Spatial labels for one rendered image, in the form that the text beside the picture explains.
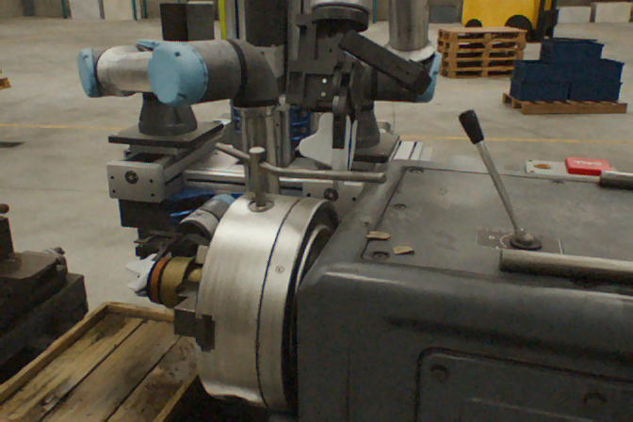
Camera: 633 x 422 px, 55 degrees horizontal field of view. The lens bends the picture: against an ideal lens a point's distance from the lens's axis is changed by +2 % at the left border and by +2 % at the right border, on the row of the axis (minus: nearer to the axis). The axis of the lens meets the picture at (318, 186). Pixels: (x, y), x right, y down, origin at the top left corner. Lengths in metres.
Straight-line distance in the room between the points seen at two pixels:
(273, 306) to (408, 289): 0.21
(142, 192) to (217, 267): 0.73
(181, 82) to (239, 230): 0.39
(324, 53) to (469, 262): 0.30
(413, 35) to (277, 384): 0.80
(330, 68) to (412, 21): 0.61
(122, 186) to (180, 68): 0.50
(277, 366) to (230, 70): 0.59
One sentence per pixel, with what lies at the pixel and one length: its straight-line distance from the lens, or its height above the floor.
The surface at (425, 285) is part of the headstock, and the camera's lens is 0.63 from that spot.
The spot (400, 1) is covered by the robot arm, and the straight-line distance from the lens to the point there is 1.29.
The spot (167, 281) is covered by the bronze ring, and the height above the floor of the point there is 1.10.
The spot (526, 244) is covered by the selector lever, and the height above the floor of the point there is 1.26.
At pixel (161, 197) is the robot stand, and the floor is 1.04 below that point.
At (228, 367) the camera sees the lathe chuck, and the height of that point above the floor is 1.06.
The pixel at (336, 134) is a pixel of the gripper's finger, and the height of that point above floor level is 1.37.
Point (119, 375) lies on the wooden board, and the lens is 1.16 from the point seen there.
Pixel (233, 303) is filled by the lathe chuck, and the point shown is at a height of 1.15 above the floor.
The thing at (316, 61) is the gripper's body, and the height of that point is 1.45.
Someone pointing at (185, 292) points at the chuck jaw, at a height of 1.11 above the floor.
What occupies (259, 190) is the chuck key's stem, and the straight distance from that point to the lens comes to 0.84.
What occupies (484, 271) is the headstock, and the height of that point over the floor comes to 1.25.
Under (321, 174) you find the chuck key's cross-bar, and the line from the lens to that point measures 0.72.
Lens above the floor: 1.54
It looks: 19 degrees down
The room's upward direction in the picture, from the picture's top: straight up
